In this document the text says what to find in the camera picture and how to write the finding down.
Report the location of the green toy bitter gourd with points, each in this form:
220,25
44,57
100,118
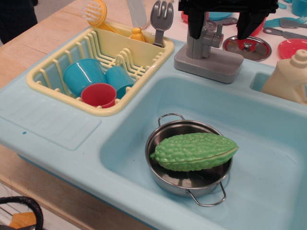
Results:
194,152

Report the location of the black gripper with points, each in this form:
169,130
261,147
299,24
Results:
250,18

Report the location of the yellow dish rack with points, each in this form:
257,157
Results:
139,59

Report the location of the cream toy detergent bottle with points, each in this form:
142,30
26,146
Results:
289,79

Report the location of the grey toy faucet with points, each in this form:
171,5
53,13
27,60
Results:
206,61

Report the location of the red plastic plate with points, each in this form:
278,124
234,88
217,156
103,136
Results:
288,48

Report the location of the grey toy faucet lever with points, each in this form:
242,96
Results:
214,39

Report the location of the grey toy ladle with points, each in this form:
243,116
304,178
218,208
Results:
227,21

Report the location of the grey toy spatula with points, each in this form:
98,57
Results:
285,23

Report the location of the steel pot with handles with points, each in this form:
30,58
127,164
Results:
187,184

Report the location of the blue toy utensil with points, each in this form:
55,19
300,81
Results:
276,22

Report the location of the large blue plastic cup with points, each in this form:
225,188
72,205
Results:
83,73

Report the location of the steel pot lid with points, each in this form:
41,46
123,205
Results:
252,48

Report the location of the small blue plastic cup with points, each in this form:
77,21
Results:
118,78

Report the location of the grey toy fork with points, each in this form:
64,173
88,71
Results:
161,19

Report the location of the yellow dish brush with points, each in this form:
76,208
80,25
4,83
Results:
95,13

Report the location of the blue plastic plate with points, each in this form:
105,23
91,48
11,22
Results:
215,16

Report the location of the toy knife yellow handle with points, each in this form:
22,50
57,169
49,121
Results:
138,18

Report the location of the grey toy spoon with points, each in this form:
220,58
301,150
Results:
284,34

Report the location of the blue plastic cup background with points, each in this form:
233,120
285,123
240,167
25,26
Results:
299,7

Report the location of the red plastic cup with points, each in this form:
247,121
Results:
99,94

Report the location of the orange object in bag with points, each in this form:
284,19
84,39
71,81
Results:
20,220

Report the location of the red plastic bowl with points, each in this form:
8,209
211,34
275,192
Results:
258,29

